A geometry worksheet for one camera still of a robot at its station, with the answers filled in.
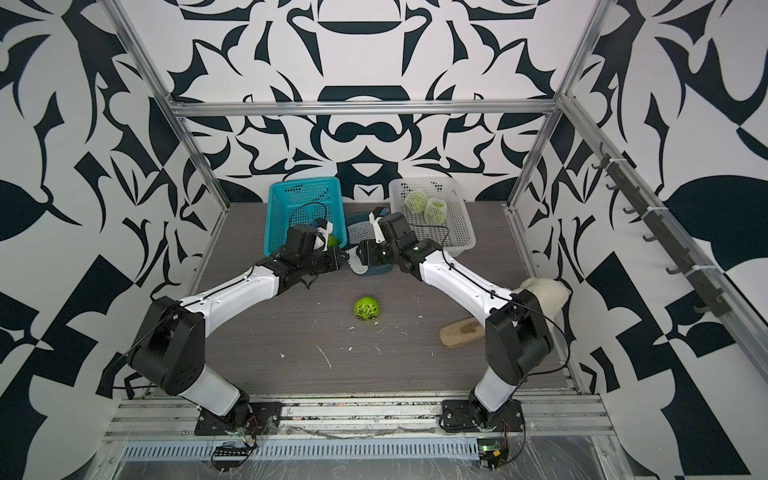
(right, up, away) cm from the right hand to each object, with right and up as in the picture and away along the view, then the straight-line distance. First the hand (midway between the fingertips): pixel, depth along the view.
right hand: (364, 244), depth 84 cm
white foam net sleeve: (+17, +15, +27) cm, 35 cm away
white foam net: (+24, +11, +24) cm, 35 cm away
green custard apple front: (0, -18, +2) cm, 19 cm away
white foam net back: (-3, +3, +21) cm, 21 cm away
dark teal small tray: (+3, -7, +4) cm, 9 cm away
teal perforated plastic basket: (-26, +15, +34) cm, 46 cm away
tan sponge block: (+26, -25, +1) cm, 36 cm away
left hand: (-5, -2, +3) cm, 6 cm away
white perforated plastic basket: (+31, +2, +24) cm, 39 cm away
